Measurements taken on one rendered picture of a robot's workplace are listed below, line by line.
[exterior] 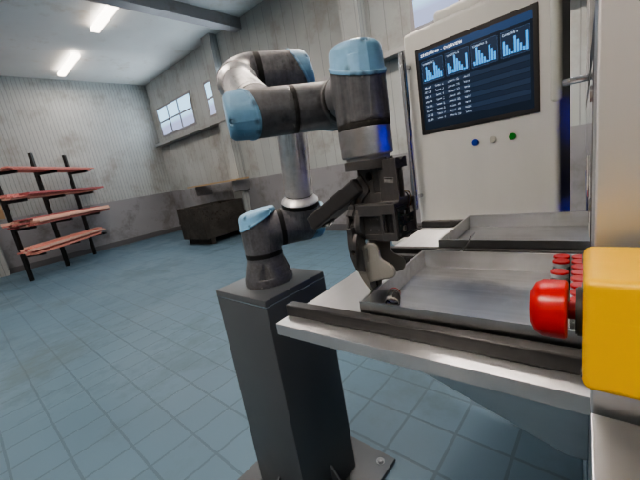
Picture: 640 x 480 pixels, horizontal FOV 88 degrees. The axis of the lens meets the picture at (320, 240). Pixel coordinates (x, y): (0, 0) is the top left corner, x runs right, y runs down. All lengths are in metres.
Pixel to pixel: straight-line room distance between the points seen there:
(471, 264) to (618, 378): 0.46
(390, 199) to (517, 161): 0.89
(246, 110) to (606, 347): 0.48
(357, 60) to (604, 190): 0.31
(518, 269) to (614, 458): 0.39
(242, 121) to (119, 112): 9.61
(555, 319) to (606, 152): 0.13
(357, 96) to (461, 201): 0.99
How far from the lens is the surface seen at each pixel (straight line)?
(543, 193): 1.32
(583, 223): 1.00
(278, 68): 0.92
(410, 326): 0.46
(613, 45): 0.32
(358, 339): 0.48
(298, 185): 0.98
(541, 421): 0.54
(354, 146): 0.47
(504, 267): 0.69
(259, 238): 0.99
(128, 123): 10.11
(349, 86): 0.48
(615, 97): 0.32
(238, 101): 0.54
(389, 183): 0.47
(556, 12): 1.12
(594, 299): 0.24
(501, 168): 1.34
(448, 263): 0.71
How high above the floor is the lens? 1.12
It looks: 12 degrees down
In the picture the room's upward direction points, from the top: 9 degrees counter-clockwise
